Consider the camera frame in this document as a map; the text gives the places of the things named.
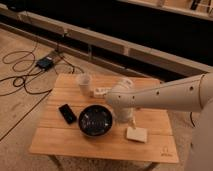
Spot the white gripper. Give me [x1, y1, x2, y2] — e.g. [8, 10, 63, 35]
[114, 108, 136, 129]

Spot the white sponge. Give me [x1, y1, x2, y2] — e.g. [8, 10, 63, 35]
[126, 127, 147, 143]

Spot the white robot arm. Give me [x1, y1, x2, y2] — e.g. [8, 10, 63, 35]
[105, 73, 213, 171]

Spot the white ceramic cup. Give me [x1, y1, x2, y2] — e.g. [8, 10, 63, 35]
[76, 73, 92, 97]

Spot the black bowl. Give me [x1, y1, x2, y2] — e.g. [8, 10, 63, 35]
[78, 105, 113, 137]

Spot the white plastic bottle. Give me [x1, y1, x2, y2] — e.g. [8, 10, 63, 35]
[93, 87, 110, 98]

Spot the wooden folding table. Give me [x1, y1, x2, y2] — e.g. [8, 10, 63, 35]
[29, 74, 179, 163]

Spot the black smartphone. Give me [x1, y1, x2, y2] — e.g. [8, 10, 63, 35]
[59, 104, 77, 124]

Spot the black power adapter box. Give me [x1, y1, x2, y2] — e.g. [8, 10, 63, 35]
[36, 57, 53, 70]

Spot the black floor cable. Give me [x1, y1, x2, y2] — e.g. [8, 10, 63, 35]
[0, 39, 84, 141]

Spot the long beige wall rail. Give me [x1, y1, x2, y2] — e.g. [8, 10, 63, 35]
[0, 4, 213, 76]

